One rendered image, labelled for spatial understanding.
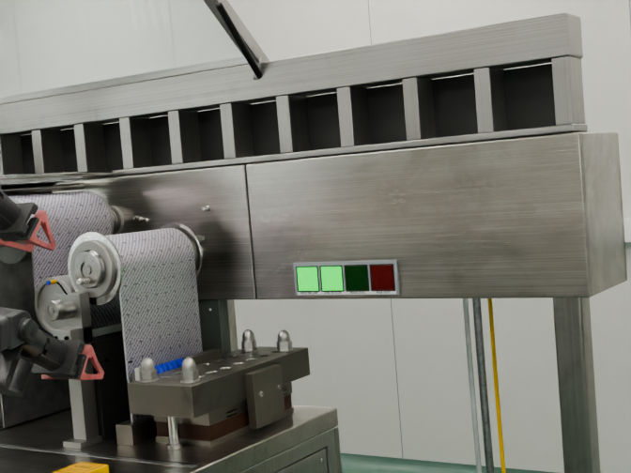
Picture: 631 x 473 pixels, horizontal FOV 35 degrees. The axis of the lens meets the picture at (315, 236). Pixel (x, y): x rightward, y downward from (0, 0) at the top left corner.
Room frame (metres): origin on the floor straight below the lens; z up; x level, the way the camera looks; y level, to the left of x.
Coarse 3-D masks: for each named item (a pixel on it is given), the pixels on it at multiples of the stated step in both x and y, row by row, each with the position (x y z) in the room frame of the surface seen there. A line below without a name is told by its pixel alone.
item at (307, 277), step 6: (300, 270) 2.12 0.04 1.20; (306, 270) 2.11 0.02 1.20; (312, 270) 2.10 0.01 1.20; (300, 276) 2.12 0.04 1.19; (306, 276) 2.11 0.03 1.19; (312, 276) 2.10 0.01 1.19; (300, 282) 2.12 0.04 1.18; (306, 282) 2.11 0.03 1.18; (312, 282) 2.10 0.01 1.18; (300, 288) 2.12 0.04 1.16; (306, 288) 2.11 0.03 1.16; (312, 288) 2.10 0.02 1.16
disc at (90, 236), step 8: (88, 232) 2.01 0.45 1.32; (96, 232) 2.00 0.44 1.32; (80, 240) 2.02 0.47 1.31; (96, 240) 1.99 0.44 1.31; (104, 240) 1.98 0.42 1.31; (72, 248) 2.03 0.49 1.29; (112, 248) 1.97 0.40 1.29; (112, 256) 1.97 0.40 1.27; (120, 264) 1.96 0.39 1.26; (120, 272) 1.96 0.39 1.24; (72, 280) 2.03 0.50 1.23; (120, 280) 1.96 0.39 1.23; (112, 288) 1.98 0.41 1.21; (104, 296) 1.99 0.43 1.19; (112, 296) 1.98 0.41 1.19; (96, 304) 2.00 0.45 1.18
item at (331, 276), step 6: (324, 270) 2.08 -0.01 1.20; (330, 270) 2.08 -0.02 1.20; (336, 270) 2.07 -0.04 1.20; (324, 276) 2.08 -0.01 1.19; (330, 276) 2.08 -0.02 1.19; (336, 276) 2.07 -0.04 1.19; (324, 282) 2.08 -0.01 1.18; (330, 282) 2.08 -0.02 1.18; (336, 282) 2.07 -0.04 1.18; (342, 282) 2.06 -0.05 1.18; (324, 288) 2.09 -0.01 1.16; (330, 288) 2.08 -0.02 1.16; (336, 288) 2.07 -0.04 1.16; (342, 288) 2.06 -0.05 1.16
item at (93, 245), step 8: (88, 240) 1.99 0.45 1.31; (80, 248) 2.01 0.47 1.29; (88, 248) 1.99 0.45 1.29; (96, 248) 1.98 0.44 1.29; (104, 248) 1.97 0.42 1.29; (192, 248) 2.18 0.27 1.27; (72, 256) 2.02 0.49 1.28; (104, 256) 1.97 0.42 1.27; (72, 264) 2.02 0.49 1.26; (104, 264) 1.97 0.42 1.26; (112, 264) 1.97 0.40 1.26; (72, 272) 2.02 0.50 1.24; (112, 272) 1.96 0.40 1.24; (104, 280) 1.97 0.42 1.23; (112, 280) 1.97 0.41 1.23; (80, 288) 2.01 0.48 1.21; (88, 288) 2.00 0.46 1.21; (96, 288) 1.99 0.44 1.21; (104, 288) 1.97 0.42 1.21; (96, 296) 1.99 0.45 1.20
